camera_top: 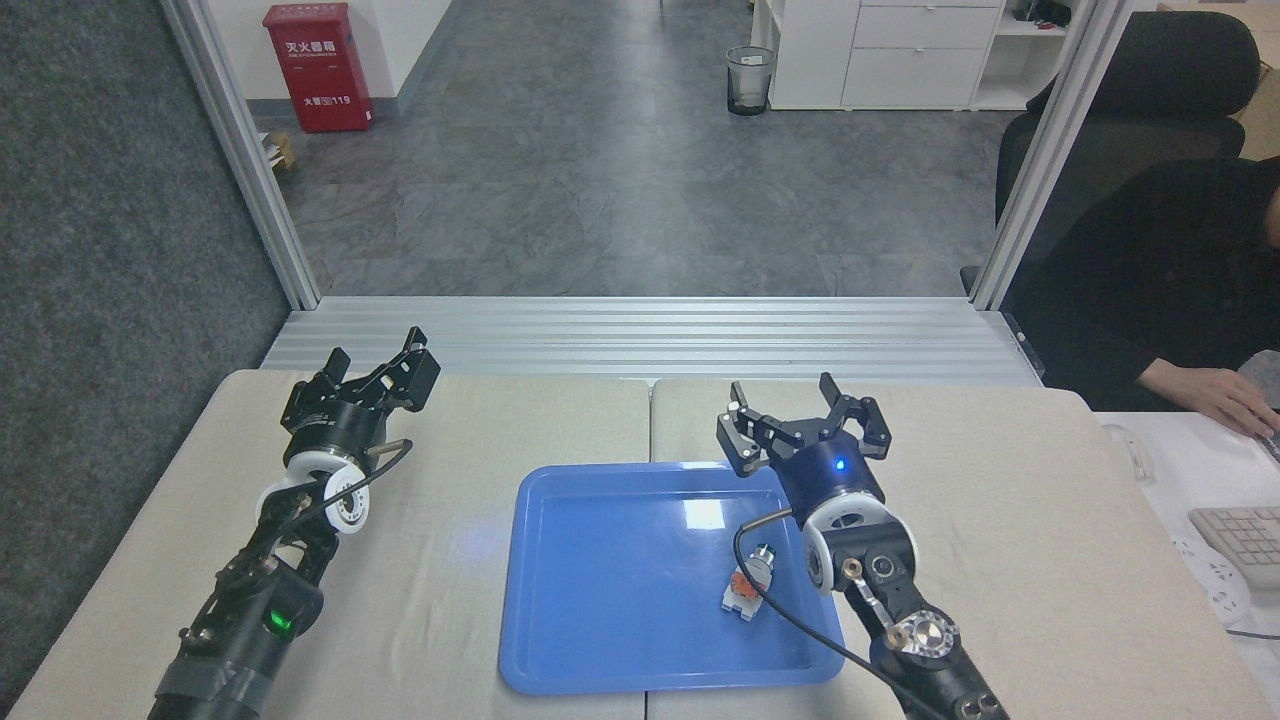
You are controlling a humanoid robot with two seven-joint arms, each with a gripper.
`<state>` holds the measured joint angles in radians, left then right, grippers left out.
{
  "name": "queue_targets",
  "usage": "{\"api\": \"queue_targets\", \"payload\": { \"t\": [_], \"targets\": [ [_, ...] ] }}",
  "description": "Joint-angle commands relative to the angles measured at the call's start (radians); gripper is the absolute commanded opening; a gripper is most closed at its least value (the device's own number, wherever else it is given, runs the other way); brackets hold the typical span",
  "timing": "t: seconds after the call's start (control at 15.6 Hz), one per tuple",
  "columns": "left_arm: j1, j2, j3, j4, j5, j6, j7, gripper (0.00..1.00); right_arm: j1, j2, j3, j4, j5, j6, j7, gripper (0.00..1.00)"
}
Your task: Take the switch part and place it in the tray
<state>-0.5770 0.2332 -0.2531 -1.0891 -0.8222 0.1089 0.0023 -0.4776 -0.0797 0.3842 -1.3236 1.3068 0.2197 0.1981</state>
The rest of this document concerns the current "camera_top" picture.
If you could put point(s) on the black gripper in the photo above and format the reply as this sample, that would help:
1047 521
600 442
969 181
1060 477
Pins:
830 475
335 428

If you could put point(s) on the switch part with orange clip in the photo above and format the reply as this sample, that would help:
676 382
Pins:
748 590

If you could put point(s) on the blue plastic tray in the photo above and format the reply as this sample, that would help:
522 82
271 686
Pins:
620 600

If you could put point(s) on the person's hand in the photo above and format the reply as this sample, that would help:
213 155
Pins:
1215 398

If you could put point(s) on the small cardboard box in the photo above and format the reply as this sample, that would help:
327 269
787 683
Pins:
278 150

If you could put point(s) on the red fire extinguisher box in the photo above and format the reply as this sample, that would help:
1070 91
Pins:
318 70

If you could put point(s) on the small white device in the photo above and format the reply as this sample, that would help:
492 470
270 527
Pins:
1140 455

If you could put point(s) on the black mesh waste bin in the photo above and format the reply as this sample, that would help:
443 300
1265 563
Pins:
750 82

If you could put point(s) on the white drawer cabinet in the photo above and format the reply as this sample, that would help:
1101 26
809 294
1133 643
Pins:
900 55

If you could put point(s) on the white power strip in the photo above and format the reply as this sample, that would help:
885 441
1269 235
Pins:
1215 580

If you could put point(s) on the white open shelf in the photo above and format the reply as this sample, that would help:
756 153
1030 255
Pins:
1025 55

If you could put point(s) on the white keyboard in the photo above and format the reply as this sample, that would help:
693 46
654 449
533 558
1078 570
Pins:
1245 535

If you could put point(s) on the black office chair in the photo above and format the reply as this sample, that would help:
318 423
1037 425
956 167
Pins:
1170 90

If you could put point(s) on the ribbed aluminium rail platform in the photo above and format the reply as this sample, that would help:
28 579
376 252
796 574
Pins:
620 335

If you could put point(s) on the silver aluminium post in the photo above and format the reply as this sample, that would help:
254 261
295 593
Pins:
245 150
1060 140

